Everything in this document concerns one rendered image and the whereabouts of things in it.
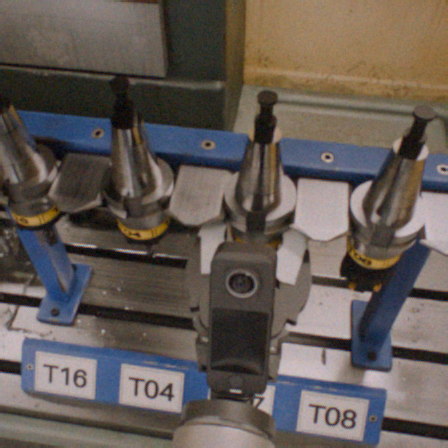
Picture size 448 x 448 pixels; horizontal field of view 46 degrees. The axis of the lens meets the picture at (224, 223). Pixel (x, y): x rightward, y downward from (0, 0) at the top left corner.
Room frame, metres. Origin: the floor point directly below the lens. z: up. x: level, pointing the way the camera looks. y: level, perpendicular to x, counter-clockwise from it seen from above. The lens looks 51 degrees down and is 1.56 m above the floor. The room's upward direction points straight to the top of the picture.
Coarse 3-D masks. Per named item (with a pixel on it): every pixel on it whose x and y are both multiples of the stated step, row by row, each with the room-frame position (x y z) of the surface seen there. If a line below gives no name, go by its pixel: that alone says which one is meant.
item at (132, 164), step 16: (112, 128) 0.32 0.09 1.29; (128, 128) 0.31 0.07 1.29; (144, 128) 0.32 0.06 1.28; (112, 144) 0.32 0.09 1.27; (128, 144) 0.31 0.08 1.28; (144, 144) 0.32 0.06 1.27; (112, 160) 0.32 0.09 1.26; (128, 160) 0.31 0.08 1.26; (144, 160) 0.31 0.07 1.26; (112, 176) 0.32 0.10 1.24; (128, 176) 0.31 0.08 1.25; (144, 176) 0.31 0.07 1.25; (160, 176) 0.32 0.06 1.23; (128, 192) 0.30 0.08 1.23; (144, 192) 0.31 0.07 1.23
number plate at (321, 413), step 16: (304, 400) 0.23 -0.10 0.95; (320, 400) 0.23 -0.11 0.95; (336, 400) 0.23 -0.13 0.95; (352, 400) 0.23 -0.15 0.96; (304, 416) 0.21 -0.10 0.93; (320, 416) 0.21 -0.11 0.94; (336, 416) 0.21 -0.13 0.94; (352, 416) 0.21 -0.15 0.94; (320, 432) 0.20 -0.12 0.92; (336, 432) 0.20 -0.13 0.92; (352, 432) 0.20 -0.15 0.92
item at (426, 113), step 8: (416, 112) 0.29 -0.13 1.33; (424, 112) 0.29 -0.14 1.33; (432, 112) 0.29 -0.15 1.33; (416, 120) 0.29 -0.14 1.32; (424, 120) 0.28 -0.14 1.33; (432, 120) 0.29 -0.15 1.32; (408, 128) 0.30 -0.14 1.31; (416, 128) 0.29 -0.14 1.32; (424, 128) 0.29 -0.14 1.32; (408, 136) 0.29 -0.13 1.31; (416, 136) 0.29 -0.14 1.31; (424, 136) 0.29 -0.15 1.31; (400, 144) 0.29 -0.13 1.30; (408, 144) 0.29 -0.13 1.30; (416, 144) 0.28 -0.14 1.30; (424, 144) 0.29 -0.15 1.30; (408, 152) 0.28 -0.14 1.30; (416, 152) 0.28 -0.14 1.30
